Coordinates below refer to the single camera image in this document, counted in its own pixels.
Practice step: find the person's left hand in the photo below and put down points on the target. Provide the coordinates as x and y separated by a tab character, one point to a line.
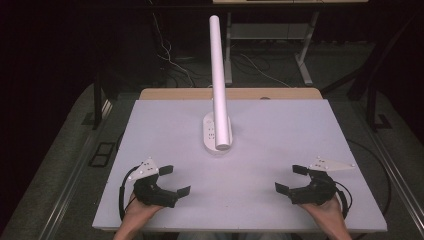
138	211

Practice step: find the person's right hand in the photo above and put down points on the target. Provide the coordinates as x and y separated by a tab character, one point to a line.
328	213

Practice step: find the black metal stand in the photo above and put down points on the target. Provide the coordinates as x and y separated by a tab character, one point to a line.
97	100
371	100

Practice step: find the metal floor rail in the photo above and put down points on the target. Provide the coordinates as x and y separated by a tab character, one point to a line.
396	180
71	186

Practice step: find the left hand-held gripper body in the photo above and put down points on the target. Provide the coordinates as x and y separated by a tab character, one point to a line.
153	195

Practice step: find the grey metal desk frame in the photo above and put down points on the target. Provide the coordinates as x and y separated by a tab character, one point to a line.
266	31

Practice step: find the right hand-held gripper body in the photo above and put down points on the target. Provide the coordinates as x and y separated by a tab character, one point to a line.
316	193

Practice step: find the black floor socket frame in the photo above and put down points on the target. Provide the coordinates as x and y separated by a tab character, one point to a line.
101	155

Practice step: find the white desk lamp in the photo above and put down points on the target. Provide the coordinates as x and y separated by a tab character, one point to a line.
218	83

